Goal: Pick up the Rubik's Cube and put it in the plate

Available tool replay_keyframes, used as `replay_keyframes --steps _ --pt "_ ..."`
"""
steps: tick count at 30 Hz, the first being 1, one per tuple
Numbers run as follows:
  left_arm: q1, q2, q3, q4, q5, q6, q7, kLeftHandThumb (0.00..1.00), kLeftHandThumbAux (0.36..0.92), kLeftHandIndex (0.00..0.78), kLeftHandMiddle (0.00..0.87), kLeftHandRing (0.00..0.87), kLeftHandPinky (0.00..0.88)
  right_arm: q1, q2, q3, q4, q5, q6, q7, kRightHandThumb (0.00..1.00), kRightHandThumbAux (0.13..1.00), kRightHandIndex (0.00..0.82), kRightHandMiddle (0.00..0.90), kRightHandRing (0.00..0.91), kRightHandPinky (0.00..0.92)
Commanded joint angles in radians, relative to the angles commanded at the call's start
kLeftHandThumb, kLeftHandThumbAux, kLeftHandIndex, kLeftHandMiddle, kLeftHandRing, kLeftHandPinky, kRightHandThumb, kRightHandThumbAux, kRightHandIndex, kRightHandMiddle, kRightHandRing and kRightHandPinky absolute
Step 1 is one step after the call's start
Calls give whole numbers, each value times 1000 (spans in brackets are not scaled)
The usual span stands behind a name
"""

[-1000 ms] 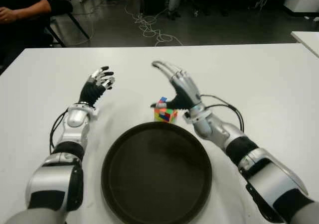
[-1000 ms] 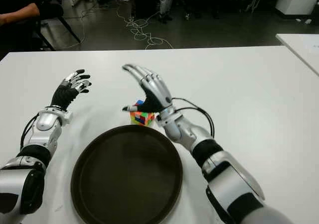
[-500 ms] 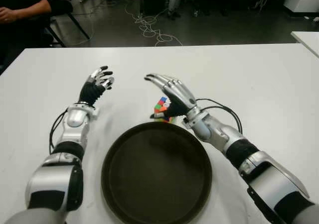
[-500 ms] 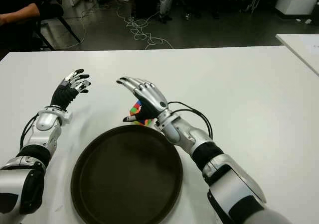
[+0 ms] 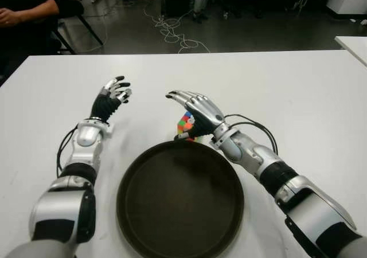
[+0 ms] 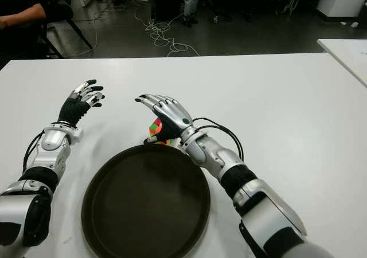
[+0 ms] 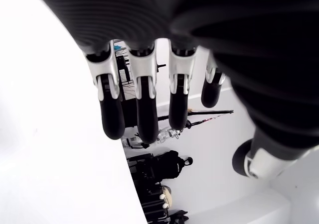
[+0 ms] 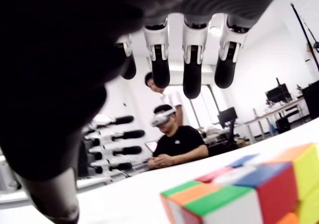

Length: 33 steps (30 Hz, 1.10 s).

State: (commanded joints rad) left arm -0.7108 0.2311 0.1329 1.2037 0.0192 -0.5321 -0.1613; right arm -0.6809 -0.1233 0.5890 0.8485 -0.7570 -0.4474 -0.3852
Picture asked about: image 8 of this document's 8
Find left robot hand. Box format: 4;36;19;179
83;114;146;175

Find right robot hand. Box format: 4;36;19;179
0;0;287;224

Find multicolour Rubik's cube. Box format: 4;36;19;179
159;143;319;224

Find open laptop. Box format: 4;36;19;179
145;140;159;154

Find white VR headset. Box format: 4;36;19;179
150;109;176;128

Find seated person in black shirt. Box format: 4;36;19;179
147;104;209;170

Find standing person in white shirt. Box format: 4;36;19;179
144;72;185;127

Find bright window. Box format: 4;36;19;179
179;84;222;130

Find black computer monitor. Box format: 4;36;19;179
265;77;290;103
217;107;239;145

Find long white office desk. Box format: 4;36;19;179
243;97;312;145

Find black gantry pole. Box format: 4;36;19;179
290;2;319;73

